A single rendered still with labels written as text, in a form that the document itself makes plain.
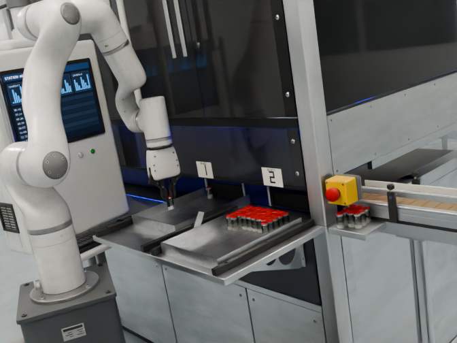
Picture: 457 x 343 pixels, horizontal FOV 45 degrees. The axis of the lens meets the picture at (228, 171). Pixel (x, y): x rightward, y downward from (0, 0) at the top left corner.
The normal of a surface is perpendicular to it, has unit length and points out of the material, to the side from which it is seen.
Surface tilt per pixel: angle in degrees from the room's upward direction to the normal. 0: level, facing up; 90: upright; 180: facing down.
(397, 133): 90
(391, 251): 90
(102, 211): 90
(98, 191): 90
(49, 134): 61
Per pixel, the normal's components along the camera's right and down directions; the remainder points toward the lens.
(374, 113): 0.67, 0.07
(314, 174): -0.73, 0.27
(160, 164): 0.46, 0.11
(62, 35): 0.52, 0.62
